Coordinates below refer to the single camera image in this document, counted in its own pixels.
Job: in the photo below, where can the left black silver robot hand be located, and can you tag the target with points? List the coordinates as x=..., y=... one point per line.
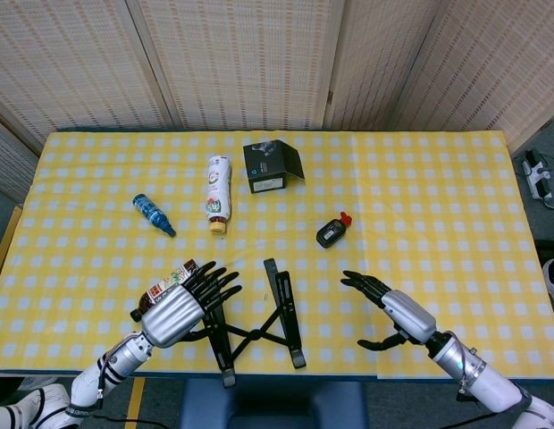
x=172, y=319

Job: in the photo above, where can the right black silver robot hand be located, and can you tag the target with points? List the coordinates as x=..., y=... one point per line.
x=408, y=315

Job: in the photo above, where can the black folding laptop stand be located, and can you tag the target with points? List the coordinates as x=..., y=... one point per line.
x=255, y=333

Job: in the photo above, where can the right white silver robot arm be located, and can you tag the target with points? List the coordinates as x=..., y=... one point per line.
x=487, y=384

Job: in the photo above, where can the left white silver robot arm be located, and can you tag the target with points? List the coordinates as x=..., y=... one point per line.
x=120, y=359

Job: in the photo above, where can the yellow white checkered tablecloth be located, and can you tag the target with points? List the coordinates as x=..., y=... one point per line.
x=438, y=201

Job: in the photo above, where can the brown tea bottle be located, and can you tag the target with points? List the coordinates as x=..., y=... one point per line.
x=163, y=288

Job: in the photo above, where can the small blue bottle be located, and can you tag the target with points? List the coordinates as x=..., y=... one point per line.
x=152, y=213

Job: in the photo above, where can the small black bottle red cap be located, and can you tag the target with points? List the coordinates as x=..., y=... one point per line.
x=329, y=234

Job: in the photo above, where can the blue chair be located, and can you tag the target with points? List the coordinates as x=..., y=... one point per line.
x=277, y=406

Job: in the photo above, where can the white drink bottle yellow cap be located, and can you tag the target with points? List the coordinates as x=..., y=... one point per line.
x=218, y=187

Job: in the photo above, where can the black cardboard box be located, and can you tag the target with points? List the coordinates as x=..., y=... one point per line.
x=266, y=167

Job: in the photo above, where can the yellow wooden plank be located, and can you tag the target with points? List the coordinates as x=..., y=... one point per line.
x=4, y=243

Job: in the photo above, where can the white power strip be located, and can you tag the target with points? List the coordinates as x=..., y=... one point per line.
x=537, y=176

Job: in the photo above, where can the brass screen hinge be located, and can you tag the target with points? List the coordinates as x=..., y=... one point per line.
x=330, y=97

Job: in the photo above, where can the woven folding screen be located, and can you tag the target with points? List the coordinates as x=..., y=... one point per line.
x=237, y=67

